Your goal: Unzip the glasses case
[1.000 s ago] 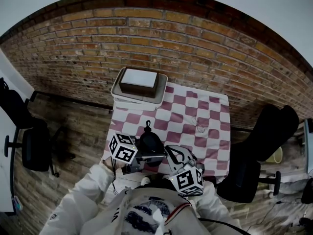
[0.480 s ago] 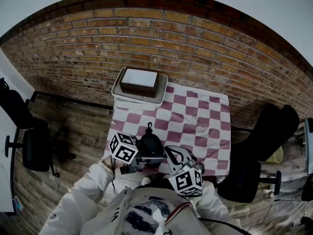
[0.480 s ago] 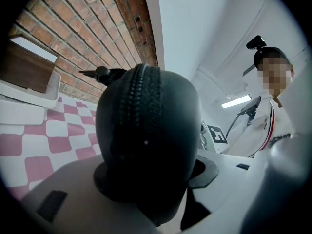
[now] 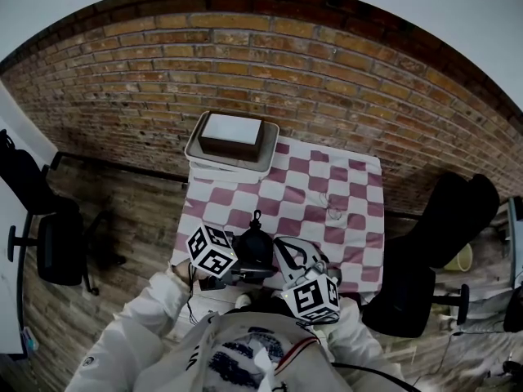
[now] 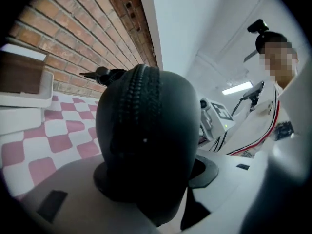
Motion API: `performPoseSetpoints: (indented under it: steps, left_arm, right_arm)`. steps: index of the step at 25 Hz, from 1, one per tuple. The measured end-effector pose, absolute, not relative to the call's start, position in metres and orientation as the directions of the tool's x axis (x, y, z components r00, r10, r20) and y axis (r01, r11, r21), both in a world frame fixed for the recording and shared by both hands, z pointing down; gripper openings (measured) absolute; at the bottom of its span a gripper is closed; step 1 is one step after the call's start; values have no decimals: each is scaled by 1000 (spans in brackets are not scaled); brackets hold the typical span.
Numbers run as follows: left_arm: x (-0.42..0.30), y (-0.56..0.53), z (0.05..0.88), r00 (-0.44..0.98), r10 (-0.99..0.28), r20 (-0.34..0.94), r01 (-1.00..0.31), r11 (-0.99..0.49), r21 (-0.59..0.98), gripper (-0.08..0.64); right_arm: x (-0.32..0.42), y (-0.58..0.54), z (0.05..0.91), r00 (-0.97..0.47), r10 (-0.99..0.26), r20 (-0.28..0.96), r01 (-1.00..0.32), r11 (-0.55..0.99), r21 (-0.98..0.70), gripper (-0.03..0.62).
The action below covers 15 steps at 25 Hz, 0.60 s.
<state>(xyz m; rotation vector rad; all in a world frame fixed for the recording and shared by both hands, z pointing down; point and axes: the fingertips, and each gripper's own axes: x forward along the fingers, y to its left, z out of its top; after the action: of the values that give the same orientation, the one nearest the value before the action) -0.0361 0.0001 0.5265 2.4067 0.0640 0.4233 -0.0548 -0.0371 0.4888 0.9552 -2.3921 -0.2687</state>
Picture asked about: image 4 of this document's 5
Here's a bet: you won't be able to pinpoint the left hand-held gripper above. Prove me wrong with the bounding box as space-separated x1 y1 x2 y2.
186 222 280 292

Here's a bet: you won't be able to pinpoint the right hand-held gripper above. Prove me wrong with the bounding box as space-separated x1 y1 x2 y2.
271 236 343 326

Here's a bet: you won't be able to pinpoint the person's left forearm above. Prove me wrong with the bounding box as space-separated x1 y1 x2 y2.
122 261 197 342

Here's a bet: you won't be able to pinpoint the thin wire-rimmed eyeglasses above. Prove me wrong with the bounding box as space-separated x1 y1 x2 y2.
320 192 344 221

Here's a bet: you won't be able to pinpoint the pink white checkered tablecloth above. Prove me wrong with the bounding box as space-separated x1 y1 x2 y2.
170 136 385 296

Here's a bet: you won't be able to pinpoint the white plastic tray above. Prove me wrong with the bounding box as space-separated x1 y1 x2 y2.
184 111 280 174

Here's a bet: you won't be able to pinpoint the black head camera cable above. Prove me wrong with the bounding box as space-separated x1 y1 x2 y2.
330 361 418 392

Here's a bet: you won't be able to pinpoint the pale yellow cup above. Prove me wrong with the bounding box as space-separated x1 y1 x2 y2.
443 243 474 272

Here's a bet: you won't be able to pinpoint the person's white jacket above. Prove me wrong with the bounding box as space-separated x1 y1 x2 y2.
65 310 409 392

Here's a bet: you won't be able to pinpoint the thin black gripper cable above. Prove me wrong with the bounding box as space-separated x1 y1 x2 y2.
186 261 205 326

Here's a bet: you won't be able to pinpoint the small teal box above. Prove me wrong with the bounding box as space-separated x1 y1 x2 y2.
20 327 40 353

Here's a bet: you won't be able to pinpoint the black office chair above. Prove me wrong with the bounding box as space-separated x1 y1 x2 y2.
0 128 126 297
361 172 500 338

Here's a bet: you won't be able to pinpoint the black bag with loop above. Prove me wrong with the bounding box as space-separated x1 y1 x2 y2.
235 209 275 270

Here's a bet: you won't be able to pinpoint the person's right forearm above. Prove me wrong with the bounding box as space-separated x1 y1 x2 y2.
318 300 405 383

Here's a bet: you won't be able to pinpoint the brown box with white inside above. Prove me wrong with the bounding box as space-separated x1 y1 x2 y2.
198 113 266 163

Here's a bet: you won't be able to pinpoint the light grey table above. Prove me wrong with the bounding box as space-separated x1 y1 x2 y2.
506 196 523 292

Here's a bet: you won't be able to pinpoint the white desk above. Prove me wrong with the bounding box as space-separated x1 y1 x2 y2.
0 83 60 357

